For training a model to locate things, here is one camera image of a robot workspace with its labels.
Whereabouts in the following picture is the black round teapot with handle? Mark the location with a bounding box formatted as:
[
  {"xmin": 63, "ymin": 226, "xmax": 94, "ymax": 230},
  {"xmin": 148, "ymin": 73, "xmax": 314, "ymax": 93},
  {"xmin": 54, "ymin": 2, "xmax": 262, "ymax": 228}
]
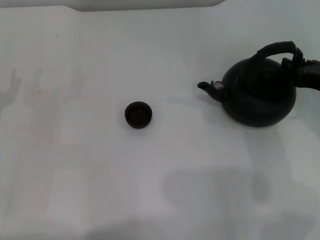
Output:
[{"xmin": 196, "ymin": 40, "xmax": 305, "ymax": 128}]

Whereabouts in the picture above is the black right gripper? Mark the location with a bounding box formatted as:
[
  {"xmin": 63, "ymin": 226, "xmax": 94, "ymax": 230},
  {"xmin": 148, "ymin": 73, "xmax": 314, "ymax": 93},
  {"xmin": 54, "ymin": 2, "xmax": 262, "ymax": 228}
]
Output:
[{"xmin": 280, "ymin": 57, "xmax": 320, "ymax": 92}]

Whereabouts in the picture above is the small dark round teacup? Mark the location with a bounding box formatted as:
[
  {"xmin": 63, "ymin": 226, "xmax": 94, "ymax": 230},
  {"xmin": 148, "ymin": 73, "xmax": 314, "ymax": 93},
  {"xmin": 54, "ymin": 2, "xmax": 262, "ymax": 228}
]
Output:
[{"xmin": 123, "ymin": 100, "xmax": 154, "ymax": 130}]

